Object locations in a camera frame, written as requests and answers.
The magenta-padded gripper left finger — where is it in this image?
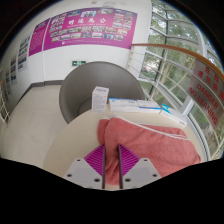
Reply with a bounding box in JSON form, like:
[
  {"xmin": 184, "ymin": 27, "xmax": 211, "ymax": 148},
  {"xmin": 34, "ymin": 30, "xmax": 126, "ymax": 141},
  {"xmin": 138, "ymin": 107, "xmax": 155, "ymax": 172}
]
[{"xmin": 63, "ymin": 144, "xmax": 107, "ymax": 190}]

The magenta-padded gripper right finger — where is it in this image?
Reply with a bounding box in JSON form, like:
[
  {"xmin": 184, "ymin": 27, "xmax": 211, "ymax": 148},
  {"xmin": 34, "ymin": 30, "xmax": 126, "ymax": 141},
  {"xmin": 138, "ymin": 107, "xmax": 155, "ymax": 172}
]
[{"xmin": 117, "ymin": 143, "xmax": 163, "ymax": 190}]

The pink towel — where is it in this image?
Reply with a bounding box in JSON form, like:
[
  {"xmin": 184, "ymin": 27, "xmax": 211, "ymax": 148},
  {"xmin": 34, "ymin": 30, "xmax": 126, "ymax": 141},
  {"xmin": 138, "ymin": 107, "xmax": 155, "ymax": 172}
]
[{"xmin": 97, "ymin": 116, "xmax": 203, "ymax": 186}]

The flat white blue box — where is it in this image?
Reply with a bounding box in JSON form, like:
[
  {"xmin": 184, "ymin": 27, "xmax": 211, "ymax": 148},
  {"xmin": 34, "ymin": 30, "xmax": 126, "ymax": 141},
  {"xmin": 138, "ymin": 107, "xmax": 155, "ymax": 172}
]
[
  {"xmin": 108, "ymin": 97, "xmax": 141, "ymax": 113},
  {"xmin": 159, "ymin": 103, "xmax": 189, "ymax": 128},
  {"xmin": 136, "ymin": 99, "xmax": 163, "ymax": 114}
]

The tall white carton box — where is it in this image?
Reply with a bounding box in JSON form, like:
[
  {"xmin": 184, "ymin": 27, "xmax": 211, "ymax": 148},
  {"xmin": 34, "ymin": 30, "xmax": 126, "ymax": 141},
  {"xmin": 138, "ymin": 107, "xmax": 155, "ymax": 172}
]
[{"xmin": 91, "ymin": 86, "xmax": 110, "ymax": 115}]

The grey tub chair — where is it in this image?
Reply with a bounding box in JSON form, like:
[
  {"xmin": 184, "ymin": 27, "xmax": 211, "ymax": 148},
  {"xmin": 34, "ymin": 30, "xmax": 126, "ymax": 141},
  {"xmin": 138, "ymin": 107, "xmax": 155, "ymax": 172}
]
[{"xmin": 58, "ymin": 61, "xmax": 147, "ymax": 125}]

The green exit sign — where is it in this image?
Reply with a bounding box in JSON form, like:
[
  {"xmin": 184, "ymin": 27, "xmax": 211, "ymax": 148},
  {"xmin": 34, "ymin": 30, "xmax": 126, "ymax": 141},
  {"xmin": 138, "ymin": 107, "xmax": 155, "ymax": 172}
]
[{"xmin": 71, "ymin": 60, "xmax": 87, "ymax": 67}]

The white railing with wooden handrail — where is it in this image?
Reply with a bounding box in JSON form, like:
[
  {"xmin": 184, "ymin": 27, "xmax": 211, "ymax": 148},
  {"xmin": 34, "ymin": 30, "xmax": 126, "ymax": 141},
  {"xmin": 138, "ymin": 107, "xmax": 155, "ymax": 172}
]
[
  {"xmin": 0, "ymin": 79, "xmax": 11, "ymax": 123},
  {"xmin": 126, "ymin": 42, "xmax": 224, "ymax": 161}
]

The red-lettered warning sign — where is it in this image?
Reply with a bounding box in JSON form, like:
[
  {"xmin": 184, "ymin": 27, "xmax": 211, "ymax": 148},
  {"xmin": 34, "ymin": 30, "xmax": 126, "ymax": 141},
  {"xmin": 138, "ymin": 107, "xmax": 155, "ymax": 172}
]
[{"xmin": 186, "ymin": 59, "xmax": 224, "ymax": 126}]

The white photo notice board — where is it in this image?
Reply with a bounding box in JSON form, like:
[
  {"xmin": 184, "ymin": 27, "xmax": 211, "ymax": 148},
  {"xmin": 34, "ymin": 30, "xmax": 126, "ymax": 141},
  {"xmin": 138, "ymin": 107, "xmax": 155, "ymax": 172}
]
[
  {"xmin": 17, "ymin": 33, "xmax": 33, "ymax": 73},
  {"xmin": 9, "ymin": 54, "xmax": 19, "ymax": 86}
]

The large purple photo poster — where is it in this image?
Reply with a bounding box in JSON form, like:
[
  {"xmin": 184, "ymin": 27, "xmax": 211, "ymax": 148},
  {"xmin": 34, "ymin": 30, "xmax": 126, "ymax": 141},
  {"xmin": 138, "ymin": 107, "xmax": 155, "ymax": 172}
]
[{"xmin": 42, "ymin": 7, "xmax": 138, "ymax": 52}]

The narrow purple text poster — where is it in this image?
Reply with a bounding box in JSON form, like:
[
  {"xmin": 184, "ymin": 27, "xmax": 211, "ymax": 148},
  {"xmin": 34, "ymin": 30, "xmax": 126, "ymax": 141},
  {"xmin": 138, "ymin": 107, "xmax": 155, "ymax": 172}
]
[{"xmin": 28, "ymin": 18, "xmax": 51, "ymax": 57}]

